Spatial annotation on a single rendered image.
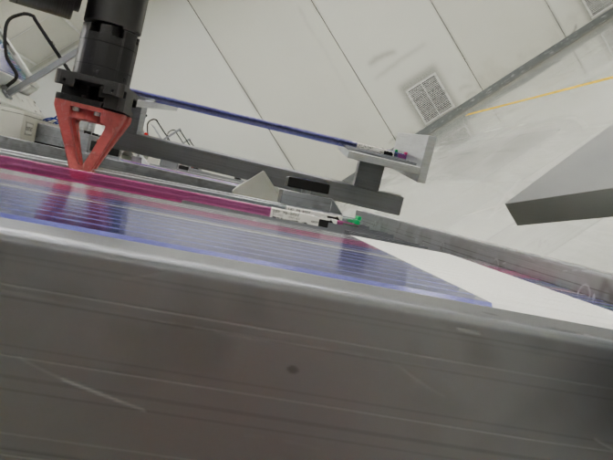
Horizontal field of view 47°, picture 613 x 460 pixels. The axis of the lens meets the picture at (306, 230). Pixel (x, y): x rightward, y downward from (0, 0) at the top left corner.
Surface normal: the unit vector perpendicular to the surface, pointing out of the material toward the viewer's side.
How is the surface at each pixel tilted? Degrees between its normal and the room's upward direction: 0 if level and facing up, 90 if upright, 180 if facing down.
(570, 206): 90
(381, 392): 90
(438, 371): 90
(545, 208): 90
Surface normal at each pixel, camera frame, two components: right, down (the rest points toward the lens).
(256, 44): 0.11, 0.07
